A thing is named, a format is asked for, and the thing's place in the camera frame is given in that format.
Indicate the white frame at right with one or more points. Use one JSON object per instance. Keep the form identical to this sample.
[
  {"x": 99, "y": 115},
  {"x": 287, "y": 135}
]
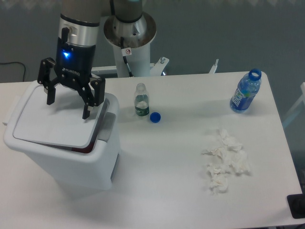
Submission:
[{"x": 295, "y": 109}]

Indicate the crumpled white tissue lower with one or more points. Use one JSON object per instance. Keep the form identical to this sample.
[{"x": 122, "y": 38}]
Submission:
[{"x": 218, "y": 183}]

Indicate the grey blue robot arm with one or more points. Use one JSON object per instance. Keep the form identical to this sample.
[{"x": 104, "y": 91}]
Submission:
[{"x": 76, "y": 45}]

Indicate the blue bottle cap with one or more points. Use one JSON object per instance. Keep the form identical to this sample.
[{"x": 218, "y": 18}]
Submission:
[{"x": 155, "y": 117}]

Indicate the crumpled white tissue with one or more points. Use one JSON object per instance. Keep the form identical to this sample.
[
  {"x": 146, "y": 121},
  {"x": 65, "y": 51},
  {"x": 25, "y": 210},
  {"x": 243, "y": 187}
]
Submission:
[
  {"x": 218, "y": 183},
  {"x": 231, "y": 153}
]

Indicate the blue water bottle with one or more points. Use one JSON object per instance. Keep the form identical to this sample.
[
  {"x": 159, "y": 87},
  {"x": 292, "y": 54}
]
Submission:
[{"x": 246, "y": 90}]

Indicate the red object in trash can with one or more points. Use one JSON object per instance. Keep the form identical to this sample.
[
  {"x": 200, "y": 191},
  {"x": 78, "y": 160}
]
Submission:
[{"x": 84, "y": 150}]

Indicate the white trash can lid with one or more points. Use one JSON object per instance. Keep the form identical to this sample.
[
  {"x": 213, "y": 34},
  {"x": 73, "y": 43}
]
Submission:
[{"x": 60, "y": 124}]

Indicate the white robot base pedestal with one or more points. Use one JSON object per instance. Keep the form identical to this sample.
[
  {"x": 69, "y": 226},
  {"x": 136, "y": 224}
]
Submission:
[{"x": 131, "y": 43}]

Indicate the black device at edge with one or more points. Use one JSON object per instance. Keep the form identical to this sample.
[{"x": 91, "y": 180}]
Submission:
[{"x": 296, "y": 204}]

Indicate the clear green-label bottle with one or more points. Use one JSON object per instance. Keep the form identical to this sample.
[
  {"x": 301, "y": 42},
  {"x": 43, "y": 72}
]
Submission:
[{"x": 141, "y": 100}]

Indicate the white trash can body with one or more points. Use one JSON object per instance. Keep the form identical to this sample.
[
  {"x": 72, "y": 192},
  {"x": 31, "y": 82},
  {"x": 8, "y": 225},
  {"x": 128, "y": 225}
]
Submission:
[{"x": 94, "y": 169}]

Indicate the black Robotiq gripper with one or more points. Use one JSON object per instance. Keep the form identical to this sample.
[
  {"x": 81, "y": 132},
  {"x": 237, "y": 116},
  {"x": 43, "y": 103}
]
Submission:
[{"x": 73, "y": 67}]

